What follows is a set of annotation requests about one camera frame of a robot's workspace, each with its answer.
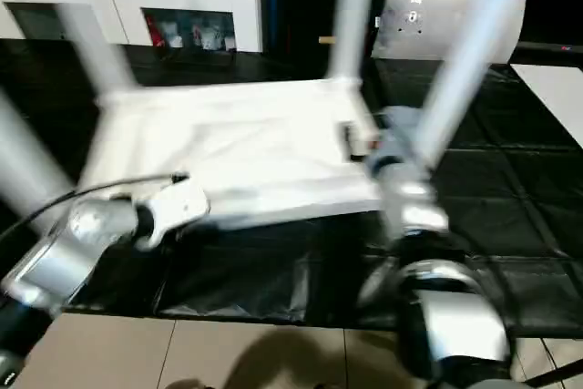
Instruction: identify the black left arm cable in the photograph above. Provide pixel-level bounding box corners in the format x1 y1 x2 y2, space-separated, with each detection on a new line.
0 170 190 244

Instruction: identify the white plastic table leg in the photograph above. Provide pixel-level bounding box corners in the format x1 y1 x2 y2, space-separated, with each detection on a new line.
325 0 382 87
0 87 78 235
56 1 138 98
412 0 546 180

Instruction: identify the light grey cushion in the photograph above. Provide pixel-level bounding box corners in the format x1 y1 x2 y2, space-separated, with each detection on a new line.
371 0 529 65

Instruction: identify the black cabinet with yellow label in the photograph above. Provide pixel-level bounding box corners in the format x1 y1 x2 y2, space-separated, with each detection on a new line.
261 0 393 83

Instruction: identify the white flat board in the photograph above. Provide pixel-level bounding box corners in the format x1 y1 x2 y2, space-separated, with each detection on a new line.
509 63 583 151

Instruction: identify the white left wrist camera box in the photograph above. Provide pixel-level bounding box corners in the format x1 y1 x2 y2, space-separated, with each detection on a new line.
136 177 213 251

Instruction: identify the white plastic table top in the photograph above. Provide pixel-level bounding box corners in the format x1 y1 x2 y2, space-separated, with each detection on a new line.
77 77 388 235

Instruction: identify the black metal rod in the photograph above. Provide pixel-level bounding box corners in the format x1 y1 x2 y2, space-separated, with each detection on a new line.
523 356 583 388

